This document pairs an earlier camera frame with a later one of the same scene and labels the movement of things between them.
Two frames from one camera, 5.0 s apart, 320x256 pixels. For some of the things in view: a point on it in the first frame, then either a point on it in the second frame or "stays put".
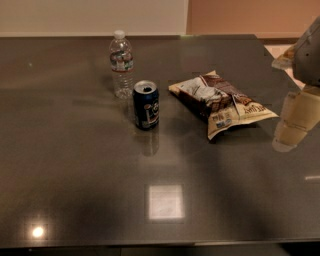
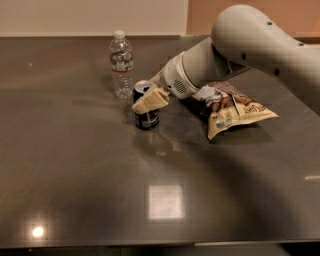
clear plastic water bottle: x=122 y=64 stays put
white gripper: x=309 y=56 → x=175 y=79
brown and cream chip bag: x=219 y=102 stays put
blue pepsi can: x=146 y=105 stays put
